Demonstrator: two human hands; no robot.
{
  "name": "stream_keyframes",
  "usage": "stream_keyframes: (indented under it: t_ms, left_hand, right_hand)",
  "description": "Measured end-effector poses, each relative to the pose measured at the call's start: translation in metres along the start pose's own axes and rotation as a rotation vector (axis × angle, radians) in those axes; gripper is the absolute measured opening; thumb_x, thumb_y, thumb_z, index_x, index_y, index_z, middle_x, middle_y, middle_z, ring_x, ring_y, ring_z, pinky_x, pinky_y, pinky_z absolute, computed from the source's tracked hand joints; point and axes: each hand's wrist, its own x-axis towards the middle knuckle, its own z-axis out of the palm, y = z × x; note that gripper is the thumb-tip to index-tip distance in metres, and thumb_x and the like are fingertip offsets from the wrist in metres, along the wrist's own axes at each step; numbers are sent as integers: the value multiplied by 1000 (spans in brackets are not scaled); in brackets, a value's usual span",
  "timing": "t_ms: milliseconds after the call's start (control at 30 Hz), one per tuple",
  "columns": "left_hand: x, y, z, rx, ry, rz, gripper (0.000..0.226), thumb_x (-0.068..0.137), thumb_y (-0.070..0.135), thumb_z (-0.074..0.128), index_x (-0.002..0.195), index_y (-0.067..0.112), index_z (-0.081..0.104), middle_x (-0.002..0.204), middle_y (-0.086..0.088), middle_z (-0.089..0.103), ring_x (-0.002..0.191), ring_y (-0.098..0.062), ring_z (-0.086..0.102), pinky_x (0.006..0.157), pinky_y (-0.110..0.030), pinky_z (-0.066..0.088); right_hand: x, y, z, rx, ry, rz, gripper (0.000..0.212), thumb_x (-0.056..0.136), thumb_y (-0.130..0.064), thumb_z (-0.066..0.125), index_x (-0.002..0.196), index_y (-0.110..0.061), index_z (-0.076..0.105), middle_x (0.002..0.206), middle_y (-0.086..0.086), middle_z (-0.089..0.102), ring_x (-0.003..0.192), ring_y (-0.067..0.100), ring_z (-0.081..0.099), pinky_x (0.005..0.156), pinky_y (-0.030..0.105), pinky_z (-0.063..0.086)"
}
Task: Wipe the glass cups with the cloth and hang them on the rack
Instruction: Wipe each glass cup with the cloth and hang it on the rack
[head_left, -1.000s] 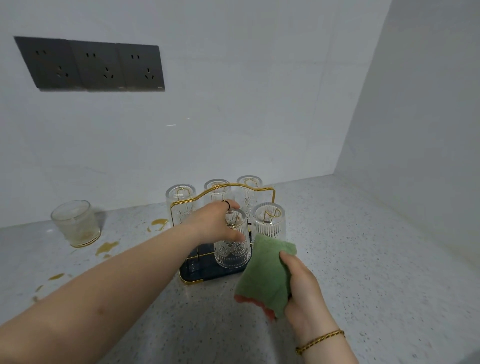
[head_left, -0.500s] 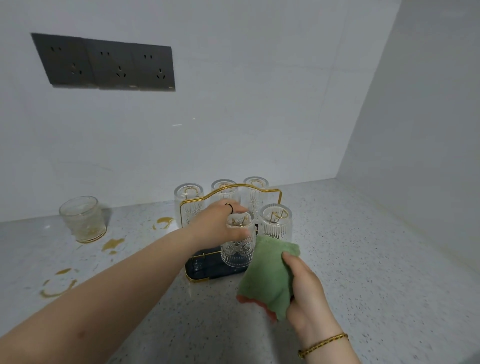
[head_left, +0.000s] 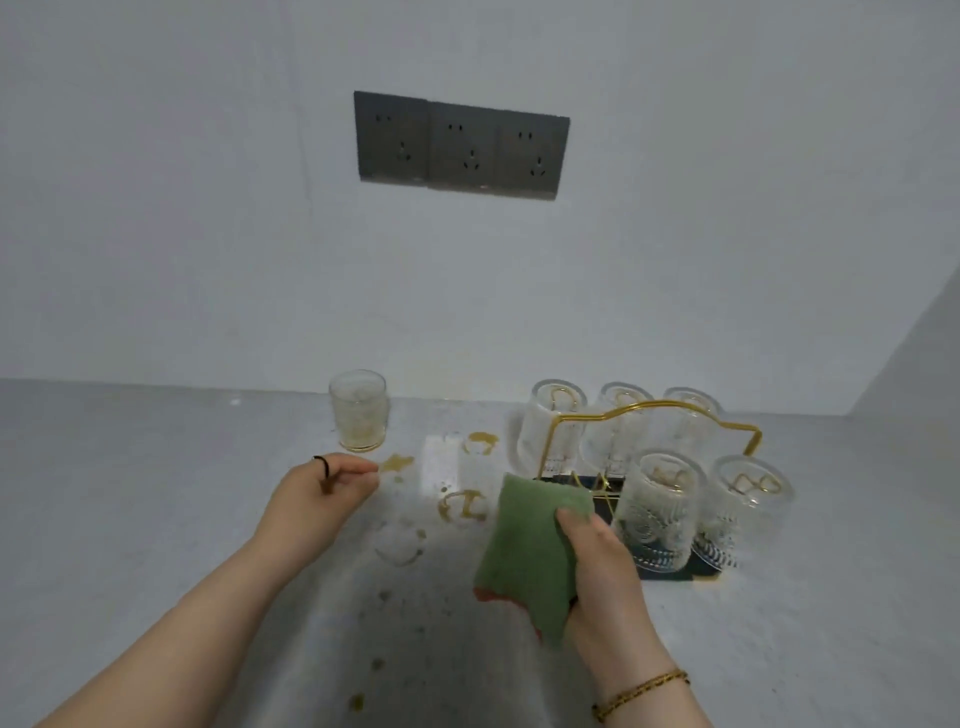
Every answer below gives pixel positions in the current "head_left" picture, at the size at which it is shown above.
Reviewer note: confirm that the person's left forearm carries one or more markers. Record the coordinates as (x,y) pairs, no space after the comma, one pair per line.
(165,645)

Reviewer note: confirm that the person's left hand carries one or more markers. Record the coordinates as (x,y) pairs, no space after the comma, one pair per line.
(307,517)

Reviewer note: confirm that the single embossed clear glass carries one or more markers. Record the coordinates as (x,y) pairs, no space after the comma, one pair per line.
(750,517)
(694,420)
(660,517)
(622,427)
(536,431)

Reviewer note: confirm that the person's right hand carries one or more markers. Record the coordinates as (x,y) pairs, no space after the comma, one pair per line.
(607,600)

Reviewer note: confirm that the person's right forearm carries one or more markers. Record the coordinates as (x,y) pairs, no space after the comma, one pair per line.
(660,709)

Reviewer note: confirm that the green cloth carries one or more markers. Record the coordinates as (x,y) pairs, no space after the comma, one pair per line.
(525,555)

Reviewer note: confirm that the cluster of embossed glasses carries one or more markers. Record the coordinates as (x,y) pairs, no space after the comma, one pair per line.
(358,412)

